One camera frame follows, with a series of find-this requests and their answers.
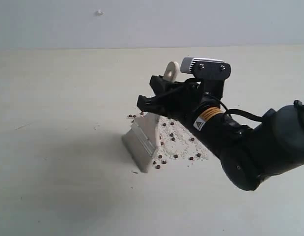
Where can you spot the white wall knob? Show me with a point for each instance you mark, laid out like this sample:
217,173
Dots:
99,13

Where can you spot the white wide paint brush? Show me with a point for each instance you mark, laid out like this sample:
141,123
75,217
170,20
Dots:
142,140

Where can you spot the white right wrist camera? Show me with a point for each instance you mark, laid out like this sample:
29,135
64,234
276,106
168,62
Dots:
212,72

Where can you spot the pile of white grains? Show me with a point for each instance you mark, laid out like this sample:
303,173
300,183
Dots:
176,143

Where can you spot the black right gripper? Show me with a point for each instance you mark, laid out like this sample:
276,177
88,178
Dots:
181,101

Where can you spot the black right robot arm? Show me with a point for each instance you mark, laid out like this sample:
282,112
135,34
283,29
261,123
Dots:
250,148

